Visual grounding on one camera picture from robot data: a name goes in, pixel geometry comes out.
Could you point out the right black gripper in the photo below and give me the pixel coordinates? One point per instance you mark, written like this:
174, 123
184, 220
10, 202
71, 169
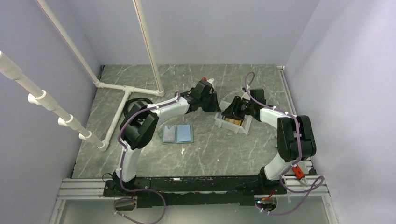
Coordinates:
232, 110

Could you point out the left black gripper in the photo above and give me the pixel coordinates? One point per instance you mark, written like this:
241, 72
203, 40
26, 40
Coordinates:
215, 107

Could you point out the clear plastic bin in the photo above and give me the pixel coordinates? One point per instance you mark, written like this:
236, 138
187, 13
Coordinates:
236, 126

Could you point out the green card holder wallet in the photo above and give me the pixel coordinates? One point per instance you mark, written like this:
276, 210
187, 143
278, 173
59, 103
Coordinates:
184, 134

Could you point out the silver vip credit card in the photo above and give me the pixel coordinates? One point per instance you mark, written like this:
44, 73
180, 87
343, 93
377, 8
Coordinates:
169, 133

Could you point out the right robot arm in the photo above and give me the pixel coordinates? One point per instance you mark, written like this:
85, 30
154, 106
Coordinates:
295, 138

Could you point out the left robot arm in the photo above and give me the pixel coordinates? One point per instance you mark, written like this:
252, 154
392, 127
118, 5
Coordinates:
137, 129

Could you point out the stack of credit cards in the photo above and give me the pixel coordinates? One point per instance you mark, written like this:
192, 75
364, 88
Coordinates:
234, 121

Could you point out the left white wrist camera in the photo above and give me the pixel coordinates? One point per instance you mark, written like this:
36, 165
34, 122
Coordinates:
209, 80

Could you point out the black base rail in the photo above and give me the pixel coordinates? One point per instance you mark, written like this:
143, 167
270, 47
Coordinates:
197, 190

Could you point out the red handled adjustable wrench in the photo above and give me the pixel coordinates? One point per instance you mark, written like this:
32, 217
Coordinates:
299, 174

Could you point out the aluminium rail right side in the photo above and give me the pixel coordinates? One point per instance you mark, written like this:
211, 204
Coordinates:
294, 102

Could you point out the white pvc pipe frame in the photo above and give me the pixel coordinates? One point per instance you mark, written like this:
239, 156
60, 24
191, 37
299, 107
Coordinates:
38, 96

